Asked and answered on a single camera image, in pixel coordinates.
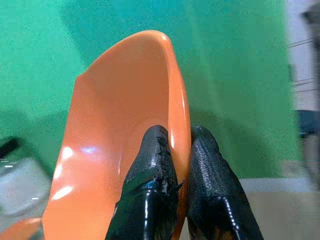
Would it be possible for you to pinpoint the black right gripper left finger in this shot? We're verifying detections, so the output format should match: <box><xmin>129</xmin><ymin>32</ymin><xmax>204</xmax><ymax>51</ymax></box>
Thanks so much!
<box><xmin>105</xmin><ymin>124</ymin><xmax>184</xmax><ymax>240</ymax></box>

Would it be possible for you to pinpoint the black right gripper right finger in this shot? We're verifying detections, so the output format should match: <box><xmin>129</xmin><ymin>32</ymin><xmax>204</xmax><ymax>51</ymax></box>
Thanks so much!
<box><xmin>186</xmin><ymin>125</ymin><xmax>265</xmax><ymax>240</ymax></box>

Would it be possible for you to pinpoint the orange plastic bowl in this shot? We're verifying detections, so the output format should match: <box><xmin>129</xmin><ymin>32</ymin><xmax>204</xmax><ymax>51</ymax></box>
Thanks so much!
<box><xmin>42</xmin><ymin>29</ymin><xmax>191</xmax><ymax>240</ymax></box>

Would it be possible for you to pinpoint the green tablecloth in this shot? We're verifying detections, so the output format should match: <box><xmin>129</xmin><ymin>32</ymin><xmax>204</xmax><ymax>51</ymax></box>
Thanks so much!
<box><xmin>0</xmin><ymin>0</ymin><xmax>303</xmax><ymax>180</ymax></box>

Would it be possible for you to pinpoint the clear glass container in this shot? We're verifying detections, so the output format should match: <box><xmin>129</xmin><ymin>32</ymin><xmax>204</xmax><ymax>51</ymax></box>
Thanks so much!
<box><xmin>0</xmin><ymin>157</ymin><xmax>52</xmax><ymax>221</ymax></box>

